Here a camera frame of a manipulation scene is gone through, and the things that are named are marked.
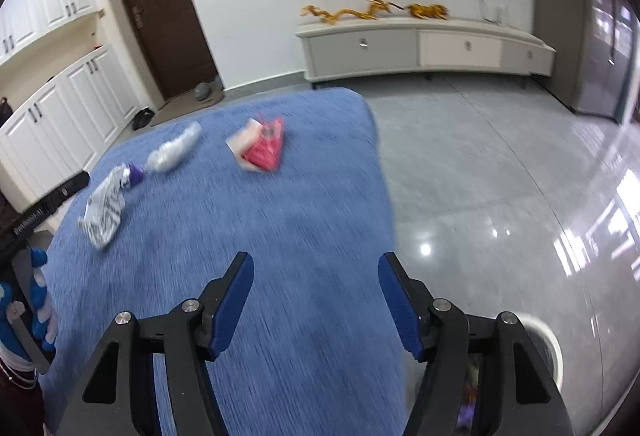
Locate brown door mat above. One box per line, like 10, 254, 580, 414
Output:
150, 93, 226, 127

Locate crushed clear plastic bottle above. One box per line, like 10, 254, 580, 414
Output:
146, 122, 202, 173

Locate white rimmed trash bin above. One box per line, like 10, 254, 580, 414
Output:
452, 311, 565, 436

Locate golden tiger ornament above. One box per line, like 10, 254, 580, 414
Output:
405, 3, 449, 20

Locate golden dragon ornament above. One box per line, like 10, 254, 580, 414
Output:
300, 0, 406, 24

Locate pink white wrapper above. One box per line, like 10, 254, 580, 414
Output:
225, 113, 286, 174

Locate blue fuzzy blanket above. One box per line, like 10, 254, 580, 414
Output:
37, 86, 408, 436

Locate white low cabinets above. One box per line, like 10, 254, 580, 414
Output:
0, 43, 146, 197

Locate brown door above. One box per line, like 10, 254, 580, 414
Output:
110, 0, 219, 101

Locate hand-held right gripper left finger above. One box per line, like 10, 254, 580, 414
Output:
42, 252, 256, 436

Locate grey wardrobe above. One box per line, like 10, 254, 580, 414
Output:
525, 0, 640, 127

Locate white television cabinet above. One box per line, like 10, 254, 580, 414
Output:
295, 13, 557, 89

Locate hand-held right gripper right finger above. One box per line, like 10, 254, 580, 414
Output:
377, 252, 576, 436

